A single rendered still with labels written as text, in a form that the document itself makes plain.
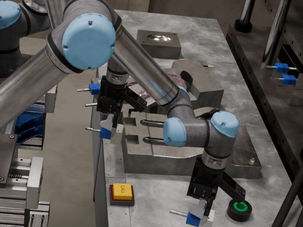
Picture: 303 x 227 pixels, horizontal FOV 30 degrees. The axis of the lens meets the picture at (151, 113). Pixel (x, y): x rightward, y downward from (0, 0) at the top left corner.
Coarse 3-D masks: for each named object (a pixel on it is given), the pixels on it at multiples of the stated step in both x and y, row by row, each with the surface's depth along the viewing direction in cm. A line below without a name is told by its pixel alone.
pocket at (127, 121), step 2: (124, 118) 214; (126, 118) 214; (128, 118) 214; (130, 118) 214; (132, 118) 215; (134, 118) 215; (124, 120) 214; (126, 120) 215; (128, 120) 215; (130, 120) 215; (132, 120) 215; (134, 120) 215; (124, 122) 214; (126, 122) 215; (128, 122) 215; (130, 122) 215; (132, 122) 216; (134, 122) 216; (124, 124) 212; (126, 124) 215; (128, 124) 215; (130, 124) 215; (132, 124) 215; (134, 124) 215
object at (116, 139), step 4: (120, 124) 198; (88, 128) 197; (92, 128) 197; (96, 128) 197; (104, 128) 197; (120, 128) 196; (100, 132) 195; (104, 132) 195; (108, 132) 195; (116, 132) 194; (120, 132) 194; (100, 136) 196; (104, 136) 196; (108, 136) 196; (116, 136) 195; (120, 136) 195; (112, 140) 196; (116, 140) 196; (120, 140) 196; (116, 144) 197
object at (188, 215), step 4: (204, 208) 170; (172, 212) 170; (176, 212) 170; (180, 212) 170; (188, 212) 169; (212, 212) 169; (184, 216) 170; (188, 216) 168; (192, 216) 168; (196, 216) 168; (208, 216) 167; (212, 216) 167; (188, 220) 168; (192, 220) 168; (196, 220) 167; (200, 220) 166; (208, 220) 166; (212, 220) 166; (192, 224) 168; (196, 224) 168; (204, 224) 167; (208, 224) 166
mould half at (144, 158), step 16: (128, 112) 217; (144, 112) 218; (128, 128) 208; (144, 128) 210; (160, 128) 212; (240, 128) 225; (128, 144) 200; (144, 144) 202; (240, 144) 216; (128, 160) 198; (144, 160) 199; (160, 160) 200; (176, 160) 200; (192, 160) 201; (240, 160) 208; (256, 160) 209; (240, 176) 208; (256, 176) 209
